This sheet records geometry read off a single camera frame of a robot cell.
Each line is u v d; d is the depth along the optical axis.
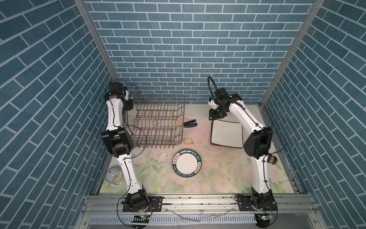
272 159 0.87
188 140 0.99
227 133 1.06
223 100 0.69
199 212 0.72
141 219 0.72
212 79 0.77
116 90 0.73
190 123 1.05
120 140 0.58
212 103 0.87
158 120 1.08
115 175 0.76
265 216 0.71
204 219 0.71
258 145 0.56
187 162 0.85
